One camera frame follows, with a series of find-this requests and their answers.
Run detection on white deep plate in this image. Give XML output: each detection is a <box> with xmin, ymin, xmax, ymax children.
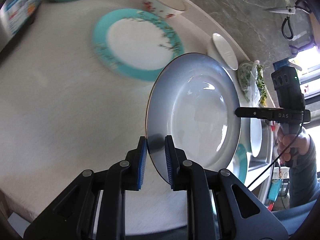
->
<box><xmin>249</xmin><ymin>118</ymin><xmax>269</xmax><ymax>159</ymax></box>

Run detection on grey gradient dinner plate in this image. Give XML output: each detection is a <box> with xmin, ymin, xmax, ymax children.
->
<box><xmin>145</xmin><ymin>53</ymin><xmax>241</xmax><ymax>181</ymax></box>

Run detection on white ceramic bowl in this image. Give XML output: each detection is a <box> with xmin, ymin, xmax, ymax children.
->
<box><xmin>207</xmin><ymin>33</ymin><xmax>239</xmax><ymax>70</ymax></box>

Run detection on small teal floral plate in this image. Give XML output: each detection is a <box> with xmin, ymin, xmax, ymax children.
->
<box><xmin>92</xmin><ymin>8</ymin><xmax>184</xmax><ymax>82</ymax></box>

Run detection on white bowl red flowers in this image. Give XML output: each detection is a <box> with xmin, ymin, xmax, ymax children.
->
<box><xmin>143</xmin><ymin>0</ymin><xmax>187</xmax><ymax>19</ymax></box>

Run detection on right forearm grey sleeve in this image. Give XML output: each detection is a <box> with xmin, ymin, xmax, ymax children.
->
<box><xmin>289</xmin><ymin>138</ymin><xmax>319</xmax><ymax>208</ymax></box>

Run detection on person's right hand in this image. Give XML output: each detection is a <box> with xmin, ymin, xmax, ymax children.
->
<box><xmin>277</xmin><ymin>128</ymin><xmax>310</xmax><ymax>164</ymax></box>

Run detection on plastic bag of greens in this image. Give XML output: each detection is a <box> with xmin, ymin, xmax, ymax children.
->
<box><xmin>237</xmin><ymin>60</ymin><xmax>267</xmax><ymax>107</ymax></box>

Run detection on hanging scissors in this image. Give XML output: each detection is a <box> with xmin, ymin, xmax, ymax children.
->
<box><xmin>264</xmin><ymin>0</ymin><xmax>312</xmax><ymax>41</ymax></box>

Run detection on stainless steel cooker pot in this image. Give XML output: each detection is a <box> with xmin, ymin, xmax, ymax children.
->
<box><xmin>1</xmin><ymin>0</ymin><xmax>41</xmax><ymax>51</ymax></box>

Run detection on black power cable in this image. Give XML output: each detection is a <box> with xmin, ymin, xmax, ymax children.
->
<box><xmin>246</xmin><ymin>127</ymin><xmax>304</xmax><ymax>189</ymax></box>

